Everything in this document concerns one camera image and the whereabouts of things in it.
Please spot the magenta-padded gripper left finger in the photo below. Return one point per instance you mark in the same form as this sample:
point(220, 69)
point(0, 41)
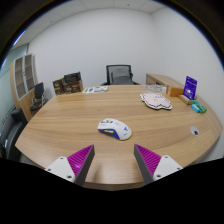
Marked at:
point(80, 160)

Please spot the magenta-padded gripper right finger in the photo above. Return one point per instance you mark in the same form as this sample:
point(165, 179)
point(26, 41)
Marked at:
point(150, 160)

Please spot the white blue yellow computer mouse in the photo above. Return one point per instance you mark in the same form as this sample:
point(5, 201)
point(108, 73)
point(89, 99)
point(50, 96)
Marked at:
point(115, 128)

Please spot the blue pack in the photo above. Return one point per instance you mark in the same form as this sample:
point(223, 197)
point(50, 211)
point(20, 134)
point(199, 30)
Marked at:
point(195, 108)

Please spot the small tan box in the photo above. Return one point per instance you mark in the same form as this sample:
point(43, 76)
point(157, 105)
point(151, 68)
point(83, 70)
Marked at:
point(185, 99)

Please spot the white green leaflet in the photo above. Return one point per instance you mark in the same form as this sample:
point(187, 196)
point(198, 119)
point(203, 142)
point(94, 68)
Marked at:
point(95, 89)

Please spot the black leather chair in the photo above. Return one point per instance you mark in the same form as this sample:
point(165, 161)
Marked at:
point(11, 133)

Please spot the green pack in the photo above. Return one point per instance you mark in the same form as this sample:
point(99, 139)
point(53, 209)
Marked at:
point(201, 106)

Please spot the brown printed box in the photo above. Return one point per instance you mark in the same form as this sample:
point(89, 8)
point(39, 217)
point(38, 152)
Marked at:
point(58, 87)

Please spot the small black chair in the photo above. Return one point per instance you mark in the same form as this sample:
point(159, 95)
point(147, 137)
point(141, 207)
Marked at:
point(39, 91)

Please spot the wooden side desk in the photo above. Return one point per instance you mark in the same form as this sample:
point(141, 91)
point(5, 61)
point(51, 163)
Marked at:
point(160, 79)

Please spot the black printed box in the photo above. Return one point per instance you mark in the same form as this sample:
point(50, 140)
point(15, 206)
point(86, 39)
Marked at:
point(72, 77)

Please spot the purple package card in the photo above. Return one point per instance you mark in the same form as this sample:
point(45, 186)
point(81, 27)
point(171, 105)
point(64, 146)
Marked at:
point(190, 87)

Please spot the black mesh office chair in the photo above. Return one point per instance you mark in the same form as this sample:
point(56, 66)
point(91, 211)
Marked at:
point(119, 75)

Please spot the wooden shelf unit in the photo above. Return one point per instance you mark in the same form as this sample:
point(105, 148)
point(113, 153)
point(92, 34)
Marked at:
point(20, 80)

